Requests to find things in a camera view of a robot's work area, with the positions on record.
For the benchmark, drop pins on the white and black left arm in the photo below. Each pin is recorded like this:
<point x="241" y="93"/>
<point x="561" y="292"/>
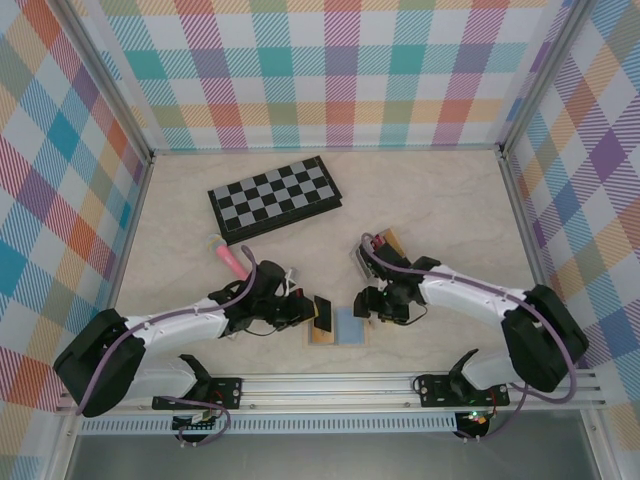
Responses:
<point x="175" y="325"/>

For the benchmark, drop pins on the black and grey chessboard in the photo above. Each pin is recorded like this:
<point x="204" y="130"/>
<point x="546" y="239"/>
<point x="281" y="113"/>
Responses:
<point x="270" y="195"/>

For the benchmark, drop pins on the pink toy microphone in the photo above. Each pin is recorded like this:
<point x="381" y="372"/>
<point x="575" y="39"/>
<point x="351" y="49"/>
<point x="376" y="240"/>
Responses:
<point x="227" y="257"/>

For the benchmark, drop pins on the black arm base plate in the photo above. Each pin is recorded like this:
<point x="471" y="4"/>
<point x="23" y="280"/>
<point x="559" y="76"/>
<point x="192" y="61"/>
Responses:
<point x="435" y="390"/>
<point x="225" y="392"/>

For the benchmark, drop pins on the light blue card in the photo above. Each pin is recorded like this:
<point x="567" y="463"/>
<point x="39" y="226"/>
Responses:
<point x="350" y="325"/>

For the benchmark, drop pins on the aluminium frame post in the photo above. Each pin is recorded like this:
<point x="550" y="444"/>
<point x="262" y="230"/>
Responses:
<point x="543" y="75"/>
<point x="111" y="85"/>

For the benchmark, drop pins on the aluminium mounting rail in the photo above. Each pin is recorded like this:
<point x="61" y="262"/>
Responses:
<point x="325" y="392"/>

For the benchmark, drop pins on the black credit card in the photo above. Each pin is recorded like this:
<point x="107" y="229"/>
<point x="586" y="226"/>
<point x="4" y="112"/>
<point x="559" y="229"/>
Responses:
<point x="325" y="315"/>

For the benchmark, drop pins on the small circuit board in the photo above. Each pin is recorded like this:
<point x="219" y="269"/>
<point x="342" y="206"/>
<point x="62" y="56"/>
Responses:
<point x="477" y="419"/>
<point x="197" y="425"/>

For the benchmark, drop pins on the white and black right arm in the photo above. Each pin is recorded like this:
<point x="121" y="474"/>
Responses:
<point x="470" y="295"/>

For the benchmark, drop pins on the aluminium frame bar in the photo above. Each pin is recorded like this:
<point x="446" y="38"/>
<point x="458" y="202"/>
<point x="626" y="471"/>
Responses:
<point x="325" y="149"/>
<point x="526" y="225"/>
<point x="134" y="210"/>

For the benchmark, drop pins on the wooden card tray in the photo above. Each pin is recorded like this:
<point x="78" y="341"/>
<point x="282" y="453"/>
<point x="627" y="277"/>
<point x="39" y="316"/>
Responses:
<point x="320" y="337"/>

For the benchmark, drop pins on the clear acrylic card holder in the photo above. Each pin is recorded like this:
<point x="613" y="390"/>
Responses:
<point x="365" y="274"/>

